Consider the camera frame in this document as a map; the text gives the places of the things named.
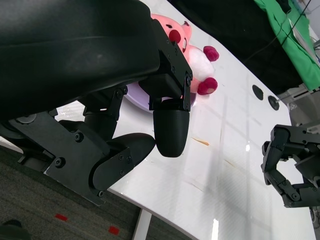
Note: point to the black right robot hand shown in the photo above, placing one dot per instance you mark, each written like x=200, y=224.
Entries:
x=290, y=160

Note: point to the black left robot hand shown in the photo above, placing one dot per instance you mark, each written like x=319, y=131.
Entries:
x=75, y=62

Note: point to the pink plush pig doll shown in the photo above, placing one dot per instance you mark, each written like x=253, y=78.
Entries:
x=200, y=62

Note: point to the lilac plastic plate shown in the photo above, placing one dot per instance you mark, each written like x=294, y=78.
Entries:
x=135, y=97

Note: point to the black table grommet hole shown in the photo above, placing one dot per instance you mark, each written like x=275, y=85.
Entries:
x=274, y=103
x=258, y=92

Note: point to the thin orange sliver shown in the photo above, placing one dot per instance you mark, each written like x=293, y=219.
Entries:
x=201, y=141

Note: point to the green cloth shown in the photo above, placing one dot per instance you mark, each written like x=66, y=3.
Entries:
x=300, y=55

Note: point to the black backdrop cloth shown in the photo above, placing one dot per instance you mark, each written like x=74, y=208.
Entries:
x=237, y=30

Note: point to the dark shoe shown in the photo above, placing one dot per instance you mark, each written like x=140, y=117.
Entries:
x=12, y=231

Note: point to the grey metal frame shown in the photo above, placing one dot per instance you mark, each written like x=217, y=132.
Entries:
x=300, y=105

